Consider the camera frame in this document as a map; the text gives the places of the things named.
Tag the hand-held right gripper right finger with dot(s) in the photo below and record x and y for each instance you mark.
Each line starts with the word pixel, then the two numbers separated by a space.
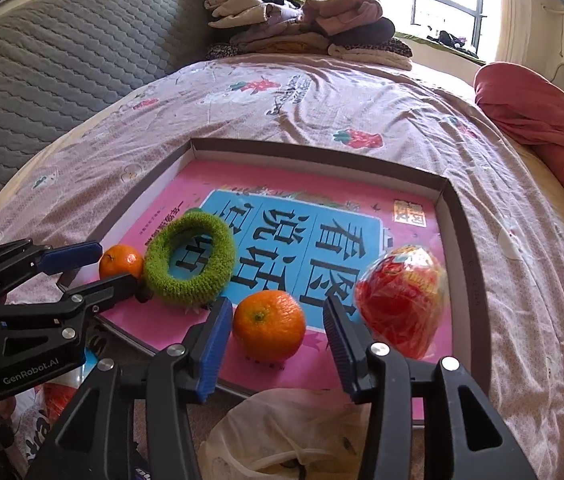
pixel 342 350

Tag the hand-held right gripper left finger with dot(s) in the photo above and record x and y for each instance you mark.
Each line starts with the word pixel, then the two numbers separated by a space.
pixel 214 355

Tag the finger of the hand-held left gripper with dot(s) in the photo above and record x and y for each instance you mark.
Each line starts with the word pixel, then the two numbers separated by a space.
pixel 72 256
pixel 112 287

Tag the orange mandarin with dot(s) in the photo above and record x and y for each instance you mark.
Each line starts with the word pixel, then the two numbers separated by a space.
pixel 119 260
pixel 269 327

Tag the blue and red egg toy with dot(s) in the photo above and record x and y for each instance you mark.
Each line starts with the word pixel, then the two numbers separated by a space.
pixel 402 305

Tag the pink book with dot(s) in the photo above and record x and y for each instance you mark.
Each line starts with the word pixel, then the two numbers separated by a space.
pixel 272 195

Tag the grey quilted headboard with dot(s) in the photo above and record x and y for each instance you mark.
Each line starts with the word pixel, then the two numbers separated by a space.
pixel 62 60

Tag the dark floral garment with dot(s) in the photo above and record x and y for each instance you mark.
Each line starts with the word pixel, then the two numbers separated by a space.
pixel 219 51

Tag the cream bed sheet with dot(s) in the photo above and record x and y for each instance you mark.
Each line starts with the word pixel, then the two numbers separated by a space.
pixel 552 185

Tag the cream knit garment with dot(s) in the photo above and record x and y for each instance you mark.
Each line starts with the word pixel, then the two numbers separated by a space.
pixel 377 60

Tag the beige folded garment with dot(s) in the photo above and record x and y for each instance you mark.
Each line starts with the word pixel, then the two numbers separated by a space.
pixel 237 7

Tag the tan folded garment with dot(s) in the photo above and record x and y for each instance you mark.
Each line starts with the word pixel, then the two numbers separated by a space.
pixel 297 45

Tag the leopard print garment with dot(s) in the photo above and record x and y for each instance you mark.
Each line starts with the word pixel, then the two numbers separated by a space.
pixel 392 49

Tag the lavender garment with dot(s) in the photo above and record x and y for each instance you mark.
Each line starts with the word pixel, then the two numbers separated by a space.
pixel 277 27

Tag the pink quilt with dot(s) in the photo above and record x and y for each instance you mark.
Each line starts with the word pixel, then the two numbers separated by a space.
pixel 537 110

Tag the dark brown garment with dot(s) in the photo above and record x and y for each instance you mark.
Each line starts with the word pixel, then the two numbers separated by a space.
pixel 367 35

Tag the pile of folded clothes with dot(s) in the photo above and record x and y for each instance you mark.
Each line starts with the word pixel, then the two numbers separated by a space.
pixel 412 41

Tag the dark crumpled clothes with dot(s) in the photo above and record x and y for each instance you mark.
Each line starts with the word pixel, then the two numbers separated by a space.
pixel 447 39

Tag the pink fleece garment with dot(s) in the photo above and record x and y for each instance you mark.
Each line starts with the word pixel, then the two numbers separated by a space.
pixel 347 12

